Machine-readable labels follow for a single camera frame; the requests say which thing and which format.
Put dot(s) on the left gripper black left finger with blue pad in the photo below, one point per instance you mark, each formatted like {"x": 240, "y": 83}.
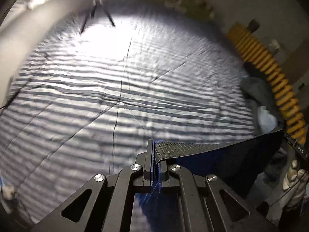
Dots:
{"x": 104, "y": 203}

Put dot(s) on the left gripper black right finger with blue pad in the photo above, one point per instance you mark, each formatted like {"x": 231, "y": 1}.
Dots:
{"x": 190, "y": 202}

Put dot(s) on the blue shorts garment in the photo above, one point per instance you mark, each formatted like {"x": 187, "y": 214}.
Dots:
{"x": 237, "y": 164}

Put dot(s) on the white power strip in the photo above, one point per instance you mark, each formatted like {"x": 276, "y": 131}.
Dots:
{"x": 7, "y": 191}

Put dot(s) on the light blue garment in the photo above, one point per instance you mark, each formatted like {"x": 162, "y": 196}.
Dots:
{"x": 267, "y": 122}

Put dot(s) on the grey dark clothes pile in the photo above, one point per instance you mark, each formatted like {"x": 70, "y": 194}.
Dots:
{"x": 257, "y": 93}

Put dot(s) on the yellow wooden slatted headboard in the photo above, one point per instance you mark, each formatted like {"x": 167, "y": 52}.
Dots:
{"x": 252, "y": 50}

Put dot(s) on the white potted plant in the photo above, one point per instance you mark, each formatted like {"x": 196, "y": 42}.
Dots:
{"x": 274, "y": 46}

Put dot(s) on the dark vase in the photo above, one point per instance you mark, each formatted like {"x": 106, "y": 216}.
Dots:
{"x": 253, "y": 26}

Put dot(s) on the black mini tripod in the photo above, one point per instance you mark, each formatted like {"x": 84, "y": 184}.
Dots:
{"x": 96, "y": 5}

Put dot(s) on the green patterned pillow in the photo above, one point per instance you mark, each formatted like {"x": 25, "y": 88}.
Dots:
{"x": 197, "y": 9}

